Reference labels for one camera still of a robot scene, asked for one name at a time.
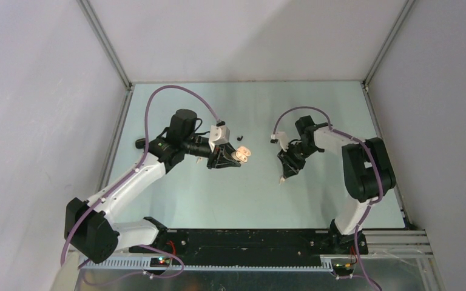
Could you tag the white slotted cable duct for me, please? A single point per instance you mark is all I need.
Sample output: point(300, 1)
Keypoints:
point(148, 263)

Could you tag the aluminium frame post left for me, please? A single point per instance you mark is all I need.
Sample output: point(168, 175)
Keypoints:
point(105, 42)

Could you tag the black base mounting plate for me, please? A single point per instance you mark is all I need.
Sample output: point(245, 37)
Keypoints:
point(294, 247)

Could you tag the right controller board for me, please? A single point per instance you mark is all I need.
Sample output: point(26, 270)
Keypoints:
point(343, 270)

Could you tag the left controller board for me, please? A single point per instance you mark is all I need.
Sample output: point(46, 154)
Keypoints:
point(160, 262)

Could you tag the aluminium frame post right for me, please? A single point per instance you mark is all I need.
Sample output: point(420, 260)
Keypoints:
point(388, 42)

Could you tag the aluminium frame post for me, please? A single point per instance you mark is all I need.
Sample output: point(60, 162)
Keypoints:
point(388, 42)
point(105, 42)

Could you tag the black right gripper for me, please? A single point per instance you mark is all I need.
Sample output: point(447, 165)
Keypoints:
point(286, 157)

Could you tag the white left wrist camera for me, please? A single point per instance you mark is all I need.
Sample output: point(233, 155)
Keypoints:
point(219, 134)

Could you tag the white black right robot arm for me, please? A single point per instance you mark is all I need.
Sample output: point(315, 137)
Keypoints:
point(367, 171)

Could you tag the controller board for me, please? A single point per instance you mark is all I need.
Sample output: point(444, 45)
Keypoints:
point(160, 262)
point(343, 270)

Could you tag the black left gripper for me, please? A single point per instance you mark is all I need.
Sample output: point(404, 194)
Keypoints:
point(218, 159)

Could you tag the white earbud charging case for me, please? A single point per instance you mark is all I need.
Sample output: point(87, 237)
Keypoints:
point(242, 154)

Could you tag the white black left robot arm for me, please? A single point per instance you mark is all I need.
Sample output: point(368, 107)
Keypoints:
point(91, 226)

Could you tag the black earbud charging case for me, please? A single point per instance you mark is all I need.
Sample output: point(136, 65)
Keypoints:
point(140, 143)

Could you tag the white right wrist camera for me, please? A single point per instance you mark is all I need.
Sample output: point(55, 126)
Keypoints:
point(281, 139)

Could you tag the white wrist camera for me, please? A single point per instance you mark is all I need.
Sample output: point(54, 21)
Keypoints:
point(219, 134)
point(281, 139)

